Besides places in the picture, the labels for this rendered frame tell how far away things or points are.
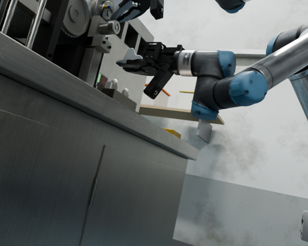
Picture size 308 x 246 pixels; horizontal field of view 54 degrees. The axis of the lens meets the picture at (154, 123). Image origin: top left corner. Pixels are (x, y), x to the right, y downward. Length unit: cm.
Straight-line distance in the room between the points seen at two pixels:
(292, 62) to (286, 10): 348
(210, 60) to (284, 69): 18
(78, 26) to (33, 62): 53
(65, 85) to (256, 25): 386
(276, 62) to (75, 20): 56
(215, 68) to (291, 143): 289
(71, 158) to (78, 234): 16
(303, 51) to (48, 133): 65
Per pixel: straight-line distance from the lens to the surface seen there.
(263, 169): 363
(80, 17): 96
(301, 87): 111
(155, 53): 91
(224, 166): 369
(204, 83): 82
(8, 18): 64
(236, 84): 70
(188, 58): 87
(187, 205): 376
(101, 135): 61
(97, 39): 93
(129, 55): 96
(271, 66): 78
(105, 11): 103
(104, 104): 56
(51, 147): 51
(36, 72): 44
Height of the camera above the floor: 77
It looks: 10 degrees up
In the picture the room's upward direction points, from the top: 13 degrees clockwise
